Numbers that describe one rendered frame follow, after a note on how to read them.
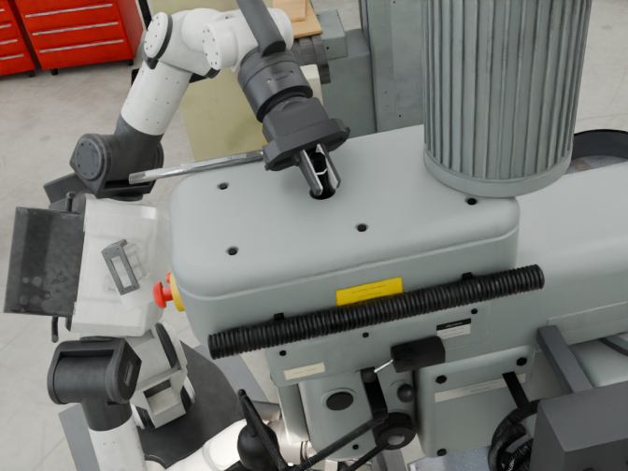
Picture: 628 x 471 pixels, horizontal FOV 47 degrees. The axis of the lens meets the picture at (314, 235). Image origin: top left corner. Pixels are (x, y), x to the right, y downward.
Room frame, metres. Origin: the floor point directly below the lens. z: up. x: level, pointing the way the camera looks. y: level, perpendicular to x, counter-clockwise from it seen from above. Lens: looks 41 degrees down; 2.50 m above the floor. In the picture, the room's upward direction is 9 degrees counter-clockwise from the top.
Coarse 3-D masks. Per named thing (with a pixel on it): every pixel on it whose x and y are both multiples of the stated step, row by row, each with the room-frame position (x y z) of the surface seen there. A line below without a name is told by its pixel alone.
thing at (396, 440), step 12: (384, 420) 0.69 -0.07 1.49; (396, 420) 0.69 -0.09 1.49; (408, 420) 0.69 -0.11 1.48; (372, 432) 0.69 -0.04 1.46; (384, 432) 0.67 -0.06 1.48; (396, 432) 0.67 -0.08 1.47; (408, 432) 0.68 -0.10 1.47; (384, 444) 0.67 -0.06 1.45; (396, 444) 0.67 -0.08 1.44; (372, 456) 0.67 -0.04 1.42; (348, 468) 0.67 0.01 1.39
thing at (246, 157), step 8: (248, 152) 0.91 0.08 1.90; (256, 152) 0.91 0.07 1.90; (208, 160) 0.91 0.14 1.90; (216, 160) 0.91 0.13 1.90; (224, 160) 0.90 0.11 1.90; (232, 160) 0.90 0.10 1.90; (240, 160) 0.90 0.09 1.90; (248, 160) 0.90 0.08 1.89; (256, 160) 0.90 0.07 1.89; (160, 168) 0.91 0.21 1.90; (168, 168) 0.90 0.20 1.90; (176, 168) 0.90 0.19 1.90; (184, 168) 0.90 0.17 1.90; (192, 168) 0.90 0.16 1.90; (200, 168) 0.89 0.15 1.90; (208, 168) 0.89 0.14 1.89; (136, 176) 0.90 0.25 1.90; (144, 176) 0.90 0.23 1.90; (152, 176) 0.89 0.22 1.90; (160, 176) 0.89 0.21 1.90; (168, 176) 0.89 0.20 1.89
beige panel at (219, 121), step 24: (168, 0) 2.50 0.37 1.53; (192, 0) 2.50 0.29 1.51; (216, 0) 2.51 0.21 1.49; (264, 0) 2.52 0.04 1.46; (192, 96) 2.50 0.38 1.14; (216, 96) 2.50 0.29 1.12; (240, 96) 2.51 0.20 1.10; (192, 120) 2.49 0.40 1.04; (216, 120) 2.50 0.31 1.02; (240, 120) 2.51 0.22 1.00; (192, 144) 2.49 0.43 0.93; (216, 144) 2.50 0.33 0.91; (240, 144) 2.51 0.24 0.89; (264, 144) 2.51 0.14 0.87
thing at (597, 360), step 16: (608, 336) 0.74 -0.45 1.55; (624, 336) 0.73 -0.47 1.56; (576, 352) 0.74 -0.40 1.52; (592, 352) 0.73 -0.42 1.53; (608, 352) 0.73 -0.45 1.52; (624, 352) 0.72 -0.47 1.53; (544, 368) 0.83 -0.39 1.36; (592, 368) 0.70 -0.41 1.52; (608, 368) 0.70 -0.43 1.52; (624, 368) 0.69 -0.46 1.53; (544, 384) 0.82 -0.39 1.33; (560, 384) 0.77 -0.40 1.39; (592, 384) 0.68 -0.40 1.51; (608, 384) 0.67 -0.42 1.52; (528, 432) 0.86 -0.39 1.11
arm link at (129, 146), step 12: (120, 120) 1.20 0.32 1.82; (120, 132) 1.19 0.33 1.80; (132, 132) 1.18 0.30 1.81; (108, 144) 1.17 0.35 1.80; (120, 144) 1.18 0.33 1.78; (132, 144) 1.17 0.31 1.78; (144, 144) 1.18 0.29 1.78; (156, 144) 1.19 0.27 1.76; (120, 156) 1.16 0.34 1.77; (132, 156) 1.17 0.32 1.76; (144, 156) 1.18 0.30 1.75; (156, 156) 1.21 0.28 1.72; (120, 168) 1.15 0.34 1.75; (132, 168) 1.17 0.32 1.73; (144, 168) 1.19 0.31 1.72; (108, 180) 1.15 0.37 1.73
